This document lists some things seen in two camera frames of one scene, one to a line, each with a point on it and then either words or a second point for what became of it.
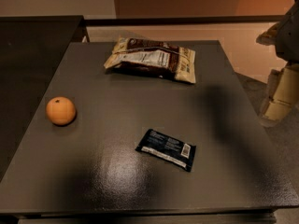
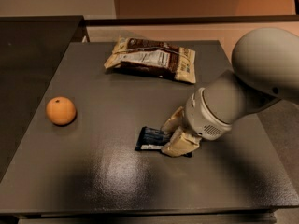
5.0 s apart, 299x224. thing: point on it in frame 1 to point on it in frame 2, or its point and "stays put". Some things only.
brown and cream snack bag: x=153 y=58 stays put
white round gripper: x=290 y=37 to x=201 y=119
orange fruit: x=60 y=110 stays put
